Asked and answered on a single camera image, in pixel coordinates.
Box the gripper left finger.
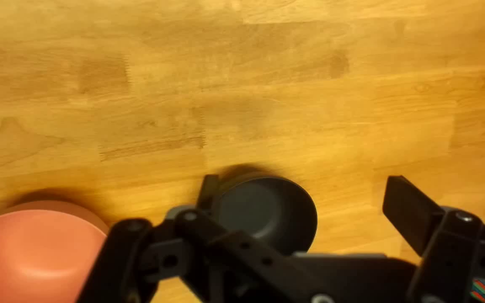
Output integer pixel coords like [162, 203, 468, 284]
[76, 174, 332, 303]

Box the pink bowl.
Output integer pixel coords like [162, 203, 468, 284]
[0, 200, 110, 303]

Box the black bowl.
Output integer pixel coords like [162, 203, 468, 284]
[208, 174, 318, 256]

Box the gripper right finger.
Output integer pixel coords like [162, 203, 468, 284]
[382, 175, 485, 303]

